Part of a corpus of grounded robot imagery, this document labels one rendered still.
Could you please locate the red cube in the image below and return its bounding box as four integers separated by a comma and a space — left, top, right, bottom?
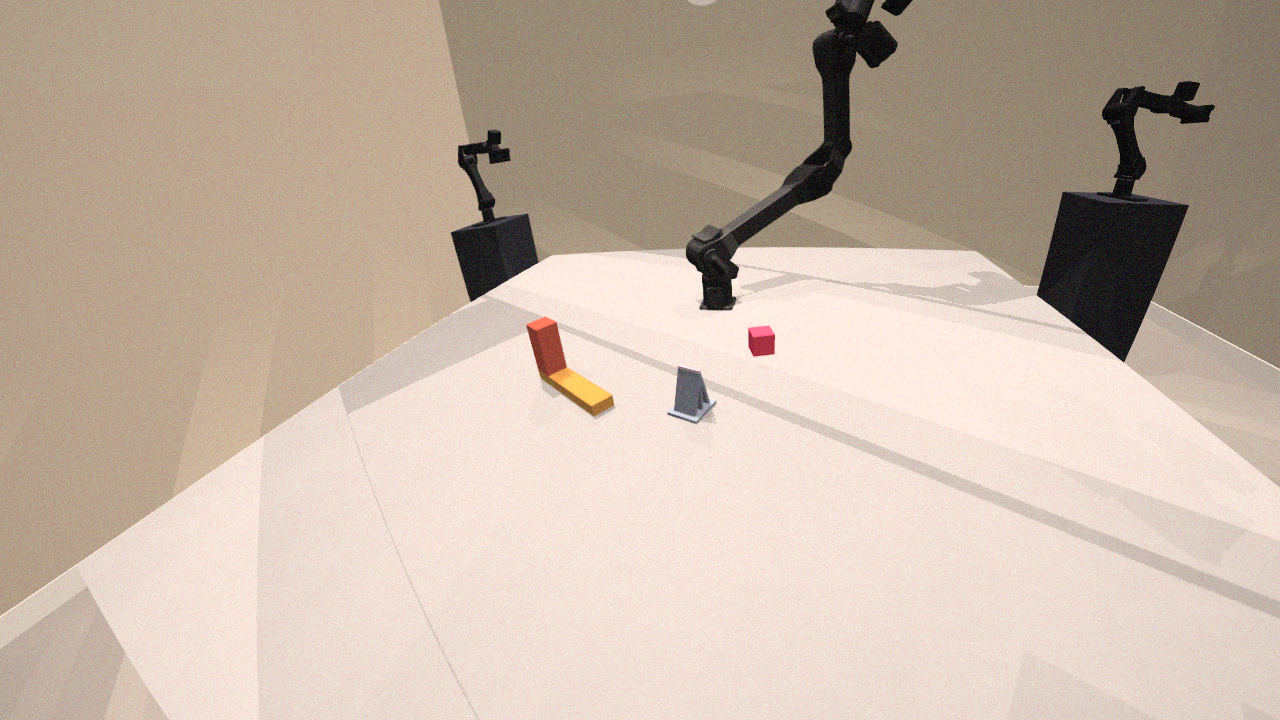
748, 325, 774, 357

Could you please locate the orange bar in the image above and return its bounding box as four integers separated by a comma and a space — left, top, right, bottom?
526, 316, 614, 416

